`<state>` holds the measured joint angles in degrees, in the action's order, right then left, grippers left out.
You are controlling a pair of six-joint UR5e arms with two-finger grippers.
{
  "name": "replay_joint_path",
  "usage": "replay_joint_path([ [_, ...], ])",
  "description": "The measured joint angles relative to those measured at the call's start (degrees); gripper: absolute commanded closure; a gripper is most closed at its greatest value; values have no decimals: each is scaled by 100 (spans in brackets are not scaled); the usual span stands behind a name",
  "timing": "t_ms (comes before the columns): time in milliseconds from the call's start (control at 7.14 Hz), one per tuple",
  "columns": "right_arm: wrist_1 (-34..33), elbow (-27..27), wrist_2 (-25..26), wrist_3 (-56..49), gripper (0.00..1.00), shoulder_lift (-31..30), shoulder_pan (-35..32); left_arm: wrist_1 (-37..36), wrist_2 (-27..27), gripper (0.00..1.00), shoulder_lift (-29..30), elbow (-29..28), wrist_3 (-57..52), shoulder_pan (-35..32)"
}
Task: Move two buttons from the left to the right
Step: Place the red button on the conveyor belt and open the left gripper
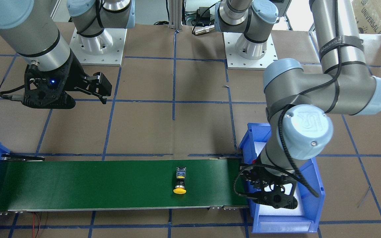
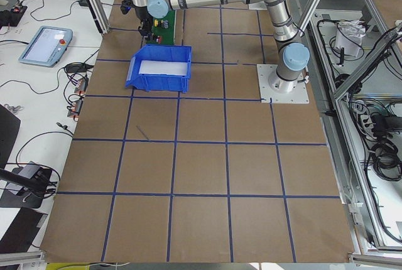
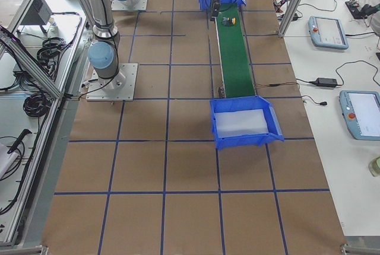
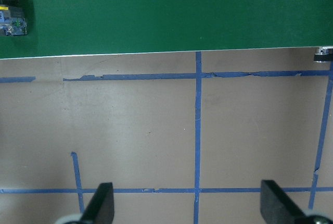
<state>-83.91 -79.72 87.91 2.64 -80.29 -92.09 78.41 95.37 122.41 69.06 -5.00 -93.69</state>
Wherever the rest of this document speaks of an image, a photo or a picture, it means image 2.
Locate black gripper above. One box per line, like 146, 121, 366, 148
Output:
134, 6, 154, 38

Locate yellow push button switch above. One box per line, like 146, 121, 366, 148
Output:
153, 19, 169, 29

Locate green conveyor belt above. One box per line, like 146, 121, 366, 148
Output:
145, 11, 176, 45

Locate white foam pad left bin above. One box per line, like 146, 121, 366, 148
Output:
139, 60, 188, 76

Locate blue left plastic bin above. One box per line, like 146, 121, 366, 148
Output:
125, 44, 192, 93

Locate teach pendant near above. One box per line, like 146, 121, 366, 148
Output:
18, 26, 73, 67

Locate aluminium frame post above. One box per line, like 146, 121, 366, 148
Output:
71, 0, 110, 35

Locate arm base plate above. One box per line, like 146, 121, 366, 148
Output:
257, 64, 310, 104

